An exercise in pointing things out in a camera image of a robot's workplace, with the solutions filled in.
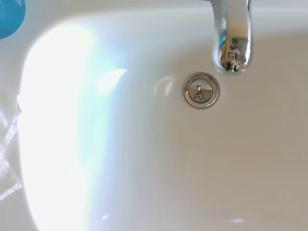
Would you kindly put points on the chrome faucet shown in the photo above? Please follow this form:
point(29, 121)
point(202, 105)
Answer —
point(231, 24)

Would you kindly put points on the white sink vanity top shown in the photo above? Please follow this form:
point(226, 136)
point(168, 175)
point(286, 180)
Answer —
point(168, 168)

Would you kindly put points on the chrome sink drain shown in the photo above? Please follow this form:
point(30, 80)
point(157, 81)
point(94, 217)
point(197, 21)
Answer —
point(201, 91)

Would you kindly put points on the blue jar with black lid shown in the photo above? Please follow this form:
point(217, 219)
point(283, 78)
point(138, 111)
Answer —
point(9, 19)

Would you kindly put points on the white tissue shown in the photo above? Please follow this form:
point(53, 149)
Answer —
point(7, 134)

